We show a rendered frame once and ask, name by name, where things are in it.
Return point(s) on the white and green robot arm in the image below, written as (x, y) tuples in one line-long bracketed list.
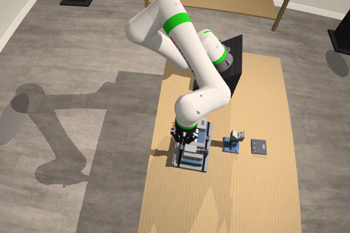
[(202, 52)]

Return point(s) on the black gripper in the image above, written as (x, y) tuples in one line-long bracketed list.
[(182, 141)]

